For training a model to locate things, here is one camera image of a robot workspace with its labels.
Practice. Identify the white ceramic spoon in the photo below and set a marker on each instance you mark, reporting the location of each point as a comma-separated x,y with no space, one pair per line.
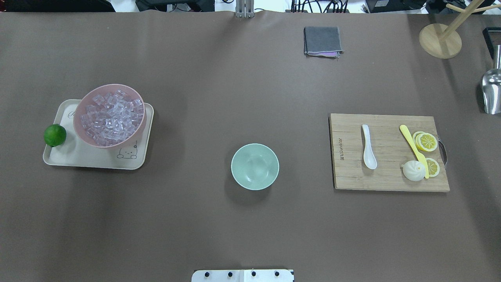
368,154

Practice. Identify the mint green bowl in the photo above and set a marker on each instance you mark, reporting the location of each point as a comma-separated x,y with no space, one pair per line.
255,166

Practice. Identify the pink bowl of ice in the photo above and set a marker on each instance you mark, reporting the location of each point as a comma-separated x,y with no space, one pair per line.
110,115

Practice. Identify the metal ice scoop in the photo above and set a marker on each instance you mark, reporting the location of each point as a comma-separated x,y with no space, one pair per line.
491,85

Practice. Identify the folded grey cloth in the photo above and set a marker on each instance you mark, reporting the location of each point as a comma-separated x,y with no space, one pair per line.
322,42

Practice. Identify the bamboo cutting board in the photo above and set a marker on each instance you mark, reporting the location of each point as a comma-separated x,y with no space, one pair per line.
391,152

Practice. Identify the yellow plastic knife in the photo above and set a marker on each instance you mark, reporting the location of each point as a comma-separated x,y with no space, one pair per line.
419,156

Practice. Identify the white steamed bun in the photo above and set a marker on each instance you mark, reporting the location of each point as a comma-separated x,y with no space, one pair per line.
414,170

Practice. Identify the upper lemon slice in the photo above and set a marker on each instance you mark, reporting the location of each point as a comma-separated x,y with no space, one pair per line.
425,141

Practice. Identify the lemon slice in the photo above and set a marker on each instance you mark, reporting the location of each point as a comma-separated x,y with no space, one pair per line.
433,167
425,141

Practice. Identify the beige serving tray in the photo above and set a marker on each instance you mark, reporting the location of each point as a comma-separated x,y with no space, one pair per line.
75,152

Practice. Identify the lower lemon slice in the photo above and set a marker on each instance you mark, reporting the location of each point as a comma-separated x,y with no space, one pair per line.
433,167

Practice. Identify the green lime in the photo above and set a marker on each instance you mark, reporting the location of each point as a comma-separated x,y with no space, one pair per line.
54,135

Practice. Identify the wooden mug tree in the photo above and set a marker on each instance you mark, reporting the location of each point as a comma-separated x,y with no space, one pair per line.
442,41

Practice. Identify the aluminium frame post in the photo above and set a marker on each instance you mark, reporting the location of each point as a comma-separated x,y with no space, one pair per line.
244,8

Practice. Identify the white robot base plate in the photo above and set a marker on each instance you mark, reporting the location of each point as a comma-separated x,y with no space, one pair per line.
244,275

